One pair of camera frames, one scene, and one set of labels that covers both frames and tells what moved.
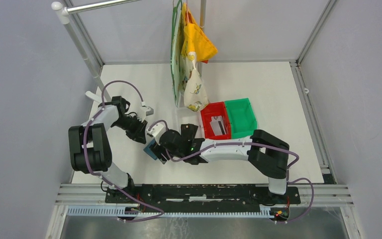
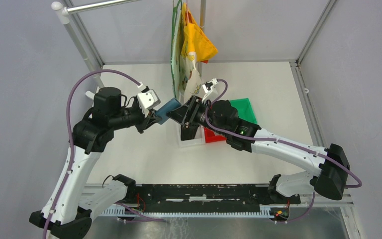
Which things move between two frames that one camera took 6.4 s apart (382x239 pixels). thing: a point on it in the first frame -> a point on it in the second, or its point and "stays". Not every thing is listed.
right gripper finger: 161,154 -> 182,114
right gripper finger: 188,131 stays
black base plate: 236,196 stays
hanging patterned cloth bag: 187,84 stays
